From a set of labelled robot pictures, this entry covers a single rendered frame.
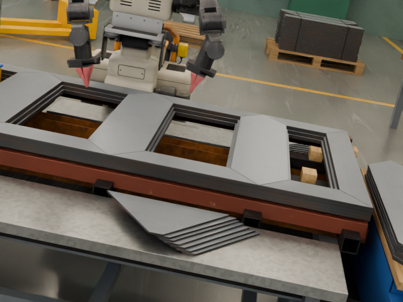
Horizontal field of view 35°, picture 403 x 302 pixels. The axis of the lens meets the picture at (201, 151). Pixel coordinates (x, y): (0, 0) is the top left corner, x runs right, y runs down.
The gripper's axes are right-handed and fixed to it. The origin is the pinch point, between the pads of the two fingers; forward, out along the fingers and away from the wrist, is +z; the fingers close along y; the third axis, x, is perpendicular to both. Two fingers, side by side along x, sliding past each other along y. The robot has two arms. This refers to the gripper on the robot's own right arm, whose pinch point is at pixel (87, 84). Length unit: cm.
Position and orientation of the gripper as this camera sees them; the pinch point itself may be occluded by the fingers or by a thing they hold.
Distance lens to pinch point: 222.1
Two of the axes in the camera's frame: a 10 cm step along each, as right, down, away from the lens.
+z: 0.7, 9.5, 2.9
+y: 9.9, -0.3, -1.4
